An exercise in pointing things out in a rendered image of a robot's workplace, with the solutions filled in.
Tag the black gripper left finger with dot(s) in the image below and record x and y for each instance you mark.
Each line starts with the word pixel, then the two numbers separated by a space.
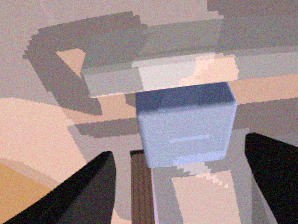
pixel 87 197

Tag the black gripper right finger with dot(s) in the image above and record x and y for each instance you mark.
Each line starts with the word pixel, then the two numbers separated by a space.
pixel 275 168

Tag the blue cube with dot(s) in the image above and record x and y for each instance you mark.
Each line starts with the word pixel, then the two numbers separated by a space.
pixel 180 126

